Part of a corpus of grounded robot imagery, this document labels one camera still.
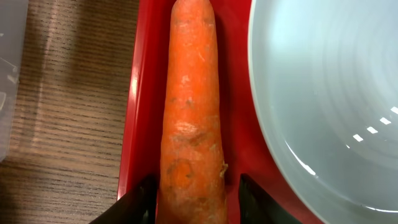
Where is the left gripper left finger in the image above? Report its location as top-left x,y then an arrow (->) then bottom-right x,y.
90,175 -> 157,224

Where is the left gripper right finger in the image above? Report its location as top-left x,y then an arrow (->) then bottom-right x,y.
238,174 -> 301,224

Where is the orange carrot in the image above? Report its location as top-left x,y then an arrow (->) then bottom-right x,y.
156,0 -> 228,223

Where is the red plastic tray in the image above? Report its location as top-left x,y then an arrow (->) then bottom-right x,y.
118,0 -> 318,223

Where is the light blue plate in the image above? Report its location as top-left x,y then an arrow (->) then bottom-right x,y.
248,0 -> 397,223

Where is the clear plastic bin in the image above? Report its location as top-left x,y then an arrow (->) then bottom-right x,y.
0,0 -> 29,160

